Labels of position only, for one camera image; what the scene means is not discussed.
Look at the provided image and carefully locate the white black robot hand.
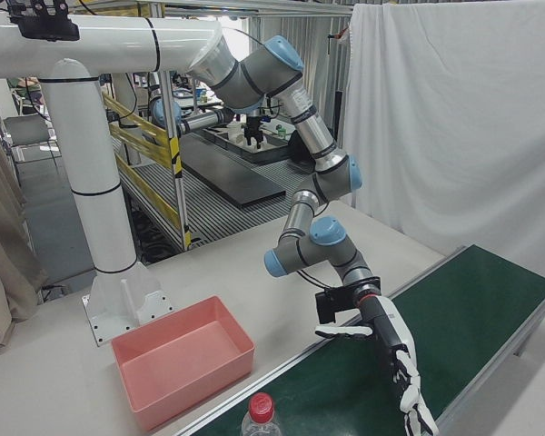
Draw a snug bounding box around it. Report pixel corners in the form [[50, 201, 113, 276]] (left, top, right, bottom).
[[314, 288, 440, 436]]

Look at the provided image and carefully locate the clear water bottle red cap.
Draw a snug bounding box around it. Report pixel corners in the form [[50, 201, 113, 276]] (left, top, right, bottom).
[[240, 391, 282, 436]]

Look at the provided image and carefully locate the pink plastic basket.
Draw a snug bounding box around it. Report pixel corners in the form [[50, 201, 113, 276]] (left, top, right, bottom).
[[111, 294, 257, 432]]

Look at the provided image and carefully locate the white curtain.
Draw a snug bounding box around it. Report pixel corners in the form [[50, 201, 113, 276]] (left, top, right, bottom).
[[340, 0, 545, 285]]

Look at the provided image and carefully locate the black background table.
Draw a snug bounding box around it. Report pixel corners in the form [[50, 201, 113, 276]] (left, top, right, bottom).
[[181, 131, 287, 210]]

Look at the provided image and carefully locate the black background gripper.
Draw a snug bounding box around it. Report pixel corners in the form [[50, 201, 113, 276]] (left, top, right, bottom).
[[243, 115, 265, 152]]

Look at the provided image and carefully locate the yellow safety fence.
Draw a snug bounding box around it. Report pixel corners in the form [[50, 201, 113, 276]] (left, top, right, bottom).
[[100, 94, 185, 249]]

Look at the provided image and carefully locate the white pipe robot stand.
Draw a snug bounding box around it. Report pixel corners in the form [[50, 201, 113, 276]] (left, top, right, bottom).
[[0, 13, 226, 349]]

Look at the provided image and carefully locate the beige curtain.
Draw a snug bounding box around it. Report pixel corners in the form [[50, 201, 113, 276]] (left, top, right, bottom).
[[0, 106, 50, 361]]

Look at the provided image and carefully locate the grey chair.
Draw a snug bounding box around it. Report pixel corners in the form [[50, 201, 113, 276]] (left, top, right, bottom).
[[2, 115, 63, 164]]

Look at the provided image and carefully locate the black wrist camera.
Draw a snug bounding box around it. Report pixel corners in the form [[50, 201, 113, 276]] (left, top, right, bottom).
[[314, 286, 352, 325]]

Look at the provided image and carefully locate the green belt conveyor aluminium frame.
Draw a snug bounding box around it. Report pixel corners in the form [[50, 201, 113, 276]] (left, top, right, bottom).
[[174, 243, 545, 436]]

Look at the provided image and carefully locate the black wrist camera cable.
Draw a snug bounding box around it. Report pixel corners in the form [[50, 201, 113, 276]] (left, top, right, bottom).
[[298, 267, 331, 292]]

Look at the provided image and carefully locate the aluminium cell frame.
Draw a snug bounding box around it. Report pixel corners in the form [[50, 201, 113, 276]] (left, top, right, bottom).
[[72, 0, 355, 250]]

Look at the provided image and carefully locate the black camera on bracket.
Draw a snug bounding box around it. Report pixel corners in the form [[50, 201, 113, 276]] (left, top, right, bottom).
[[6, 0, 81, 43]]

